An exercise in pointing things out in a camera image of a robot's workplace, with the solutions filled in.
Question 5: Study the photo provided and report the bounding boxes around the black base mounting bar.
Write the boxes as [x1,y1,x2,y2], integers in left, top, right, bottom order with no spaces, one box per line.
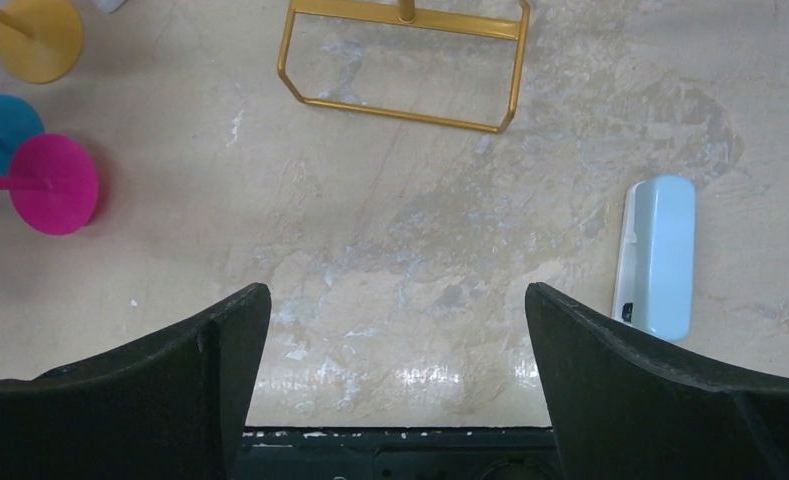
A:
[234,427,564,479]

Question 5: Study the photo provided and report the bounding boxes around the magenta wine glass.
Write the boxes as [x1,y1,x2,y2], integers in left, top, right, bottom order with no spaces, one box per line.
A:
[0,133,100,236]

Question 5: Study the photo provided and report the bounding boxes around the yellow wine glass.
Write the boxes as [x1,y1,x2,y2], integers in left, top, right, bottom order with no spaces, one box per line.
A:
[0,0,84,84]

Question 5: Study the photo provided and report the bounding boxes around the gold wire glass rack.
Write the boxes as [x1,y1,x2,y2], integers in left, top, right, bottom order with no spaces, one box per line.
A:
[275,1,535,135]

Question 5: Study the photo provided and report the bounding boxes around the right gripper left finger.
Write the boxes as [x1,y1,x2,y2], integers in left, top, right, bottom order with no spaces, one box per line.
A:
[0,283,272,479]

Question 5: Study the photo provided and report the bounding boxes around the grey orange highlighter marker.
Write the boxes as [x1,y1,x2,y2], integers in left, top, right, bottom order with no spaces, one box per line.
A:
[92,0,127,14]

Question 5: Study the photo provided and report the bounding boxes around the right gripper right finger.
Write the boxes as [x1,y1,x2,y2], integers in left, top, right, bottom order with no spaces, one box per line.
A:
[525,283,789,479]

